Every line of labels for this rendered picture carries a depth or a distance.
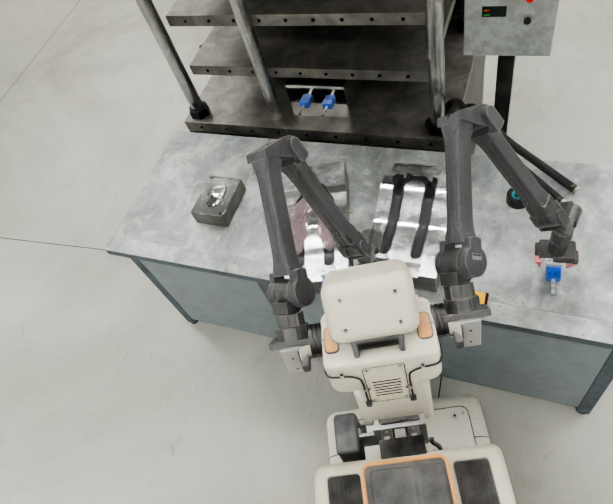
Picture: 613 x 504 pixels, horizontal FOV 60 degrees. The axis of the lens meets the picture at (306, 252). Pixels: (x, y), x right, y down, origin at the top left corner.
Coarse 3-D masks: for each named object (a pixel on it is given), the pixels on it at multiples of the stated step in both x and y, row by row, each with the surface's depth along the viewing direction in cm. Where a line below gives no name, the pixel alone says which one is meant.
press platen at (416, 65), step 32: (448, 0) 225; (224, 32) 250; (256, 32) 244; (288, 32) 238; (320, 32) 233; (352, 32) 228; (384, 32) 222; (416, 32) 218; (192, 64) 242; (224, 64) 236; (288, 64) 225; (320, 64) 220; (352, 64) 216; (384, 64) 211; (416, 64) 207
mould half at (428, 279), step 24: (408, 168) 202; (432, 168) 199; (384, 192) 190; (408, 192) 187; (384, 216) 188; (408, 216) 186; (432, 216) 183; (408, 240) 181; (432, 240) 179; (432, 264) 173; (432, 288) 176
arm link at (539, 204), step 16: (496, 112) 134; (480, 128) 141; (496, 128) 134; (480, 144) 140; (496, 144) 138; (496, 160) 142; (512, 160) 141; (512, 176) 143; (528, 176) 144; (528, 192) 145; (544, 192) 147; (528, 208) 149; (544, 208) 146; (560, 208) 150; (544, 224) 151; (560, 224) 149
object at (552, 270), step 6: (546, 258) 169; (546, 264) 168; (552, 264) 167; (558, 264) 167; (546, 270) 168; (552, 270) 168; (558, 270) 167; (546, 276) 167; (552, 276) 166; (558, 276) 166; (552, 282) 166; (552, 288) 165; (552, 294) 165
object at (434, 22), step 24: (144, 0) 210; (432, 0) 171; (432, 24) 178; (456, 24) 251; (168, 48) 228; (432, 48) 186; (432, 72) 194; (192, 96) 249; (432, 96) 203; (432, 120) 214
